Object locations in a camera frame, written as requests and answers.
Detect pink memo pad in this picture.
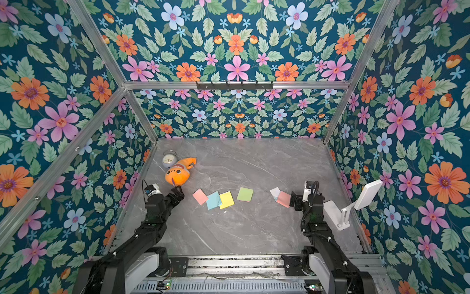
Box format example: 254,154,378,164
192,189,208,205
276,191,291,208

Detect pale white memo pad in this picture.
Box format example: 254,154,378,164
270,187,281,201

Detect blue memo pad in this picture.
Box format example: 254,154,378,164
206,192,222,210

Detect green memo pad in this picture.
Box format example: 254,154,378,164
237,187,253,202

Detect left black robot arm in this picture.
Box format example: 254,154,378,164
72,186,185,294

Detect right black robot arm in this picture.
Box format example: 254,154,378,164
290,181,377,294

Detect yellow memo pad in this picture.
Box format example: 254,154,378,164
219,191,235,209

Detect orange fish plush toy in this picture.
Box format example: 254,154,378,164
165,158,197,187

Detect small white alarm clock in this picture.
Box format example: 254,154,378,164
162,149,178,169

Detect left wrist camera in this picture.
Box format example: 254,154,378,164
144,184,161,197

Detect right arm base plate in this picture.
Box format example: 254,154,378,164
281,255,305,276

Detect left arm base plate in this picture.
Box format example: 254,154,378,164
162,257,189,278

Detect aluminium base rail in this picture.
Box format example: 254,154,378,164
87,253,390,294

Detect black hook rail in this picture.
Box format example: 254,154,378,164
196,82,274,91

